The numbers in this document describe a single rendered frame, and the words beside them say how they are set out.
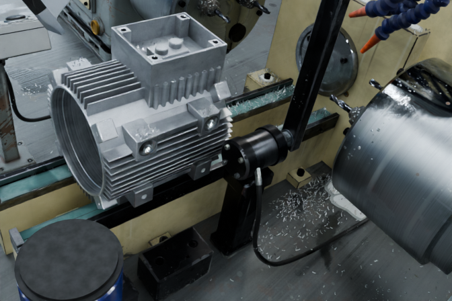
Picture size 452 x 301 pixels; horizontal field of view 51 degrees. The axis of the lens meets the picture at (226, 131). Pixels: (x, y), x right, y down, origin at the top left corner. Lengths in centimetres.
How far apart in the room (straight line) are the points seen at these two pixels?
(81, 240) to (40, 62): 95
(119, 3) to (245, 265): 64
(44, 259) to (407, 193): 46
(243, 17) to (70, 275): 82
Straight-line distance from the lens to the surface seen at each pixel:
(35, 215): 78
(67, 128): 74
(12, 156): 95
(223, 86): 66
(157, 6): 96
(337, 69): 92
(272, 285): 80
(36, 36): 81
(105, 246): 30
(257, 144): 65
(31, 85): 115
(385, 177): 64
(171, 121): 62
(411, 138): 63
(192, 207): 80
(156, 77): 60
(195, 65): 63
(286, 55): 102
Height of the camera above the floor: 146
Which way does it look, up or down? 39 degrees down
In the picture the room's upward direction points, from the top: 12 degrees clockwise
